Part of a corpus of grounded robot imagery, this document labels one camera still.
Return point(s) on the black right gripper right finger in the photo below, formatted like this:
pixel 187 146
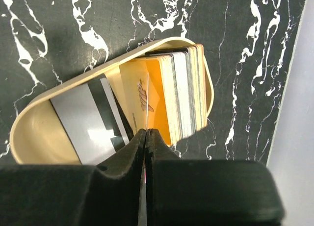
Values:
pixel 184 192

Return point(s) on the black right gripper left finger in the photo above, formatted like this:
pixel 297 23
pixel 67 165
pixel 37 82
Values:
pixel 75 195

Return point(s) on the white magnetic stripe card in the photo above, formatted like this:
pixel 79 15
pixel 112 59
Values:
pixel 93 120

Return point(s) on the white stack of cards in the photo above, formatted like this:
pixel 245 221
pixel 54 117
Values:
pixel 177 94

